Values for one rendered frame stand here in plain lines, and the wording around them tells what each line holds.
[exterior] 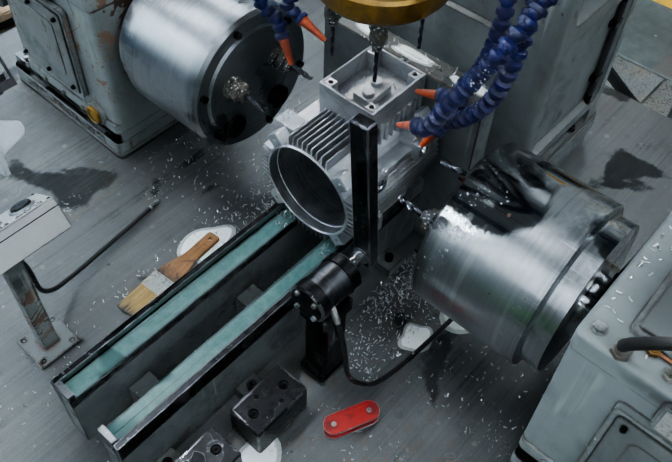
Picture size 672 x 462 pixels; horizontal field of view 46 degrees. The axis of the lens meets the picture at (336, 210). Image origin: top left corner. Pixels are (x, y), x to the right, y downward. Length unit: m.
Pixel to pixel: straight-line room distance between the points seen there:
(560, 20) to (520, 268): 0.37
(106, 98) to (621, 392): 0.97
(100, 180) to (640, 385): 1.00
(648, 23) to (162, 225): 2.45
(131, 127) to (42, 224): 0.44
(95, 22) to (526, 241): 0.76
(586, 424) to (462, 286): 0.22
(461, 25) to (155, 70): 0.48
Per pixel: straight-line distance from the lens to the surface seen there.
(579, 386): 0.97
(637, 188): 1.57
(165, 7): 1.27
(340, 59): 1.27
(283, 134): 1.13
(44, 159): 1.57
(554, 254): 0.95
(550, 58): 1.18
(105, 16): 1.34
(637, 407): 0.94
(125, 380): 1.17
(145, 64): 1.28
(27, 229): 1.10
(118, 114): 1.46
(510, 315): 0.97
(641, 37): 3.35
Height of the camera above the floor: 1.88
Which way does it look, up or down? 50 degrees down
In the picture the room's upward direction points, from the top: 3 degrees clockwise
